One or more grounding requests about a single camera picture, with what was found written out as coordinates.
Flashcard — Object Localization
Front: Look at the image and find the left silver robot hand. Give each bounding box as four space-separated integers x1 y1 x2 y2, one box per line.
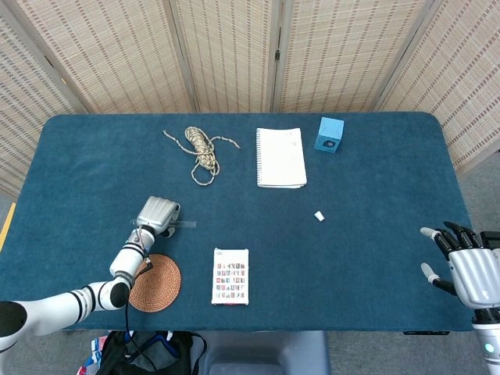
134 196 183 238

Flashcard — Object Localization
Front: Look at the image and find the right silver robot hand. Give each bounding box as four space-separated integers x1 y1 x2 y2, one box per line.
420 221 500 312

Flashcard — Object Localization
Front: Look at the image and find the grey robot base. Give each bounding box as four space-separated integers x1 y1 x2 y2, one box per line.
205 330 331 375

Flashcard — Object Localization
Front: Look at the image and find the round woven rattan coaster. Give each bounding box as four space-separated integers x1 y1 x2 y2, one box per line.
127 253 182 313

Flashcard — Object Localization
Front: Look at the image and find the white picture card box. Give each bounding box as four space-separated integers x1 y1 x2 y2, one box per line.
211 247 250 306

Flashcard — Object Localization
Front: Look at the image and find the blue table cloth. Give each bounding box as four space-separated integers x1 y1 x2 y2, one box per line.
0 112 484 334

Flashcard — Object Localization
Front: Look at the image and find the white spiral notebook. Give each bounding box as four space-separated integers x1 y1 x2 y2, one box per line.
255 127 308 190

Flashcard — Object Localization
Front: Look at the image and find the black backpack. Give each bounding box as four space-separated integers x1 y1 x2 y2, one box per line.
99 330 208 375

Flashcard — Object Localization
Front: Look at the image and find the bamboo folding screen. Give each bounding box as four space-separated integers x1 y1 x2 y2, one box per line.
0 0 500 198

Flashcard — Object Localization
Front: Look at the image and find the blue speaker carton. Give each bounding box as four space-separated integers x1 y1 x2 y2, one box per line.
313 116 345 153

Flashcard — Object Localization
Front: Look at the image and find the coiled beige braided rope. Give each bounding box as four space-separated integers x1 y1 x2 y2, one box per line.
162 125 241 187

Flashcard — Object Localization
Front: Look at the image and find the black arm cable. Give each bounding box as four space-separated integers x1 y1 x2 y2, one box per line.
123 257 155 355

